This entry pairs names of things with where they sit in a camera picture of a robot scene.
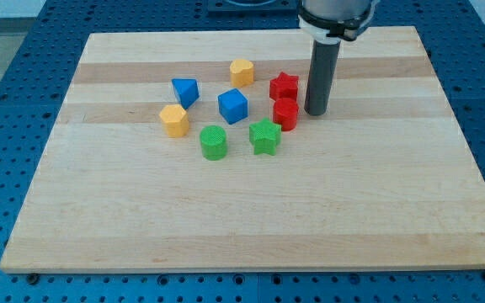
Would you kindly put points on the grey robot arm flange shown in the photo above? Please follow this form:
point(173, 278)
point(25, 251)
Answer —
point(330, 21)

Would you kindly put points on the blue cube block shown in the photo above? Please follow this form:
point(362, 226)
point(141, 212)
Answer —
point(233, 106)

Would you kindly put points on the yellow hexagon block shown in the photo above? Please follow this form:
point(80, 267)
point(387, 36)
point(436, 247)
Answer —
point(175, 120)

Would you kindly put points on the green star block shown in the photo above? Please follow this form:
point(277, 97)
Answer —
point(265, 136)

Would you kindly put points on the green cylinder block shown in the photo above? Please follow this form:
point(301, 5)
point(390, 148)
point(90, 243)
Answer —
point(213, 142)

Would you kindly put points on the red cylinder block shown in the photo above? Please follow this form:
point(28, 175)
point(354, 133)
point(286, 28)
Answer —
point(285, 113)

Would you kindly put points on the light wooden board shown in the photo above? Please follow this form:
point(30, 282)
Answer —
point(384, 181)

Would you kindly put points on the red star block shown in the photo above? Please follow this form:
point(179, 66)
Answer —
point(284, 86)

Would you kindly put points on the yellow heart block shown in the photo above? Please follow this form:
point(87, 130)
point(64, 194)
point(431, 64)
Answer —
point(241, 73)

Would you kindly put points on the blue triangle block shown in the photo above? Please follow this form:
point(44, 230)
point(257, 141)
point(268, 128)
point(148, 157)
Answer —
point(186, 91)

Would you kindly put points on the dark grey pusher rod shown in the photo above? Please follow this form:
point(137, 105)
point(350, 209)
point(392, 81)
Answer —
point(320, 77)

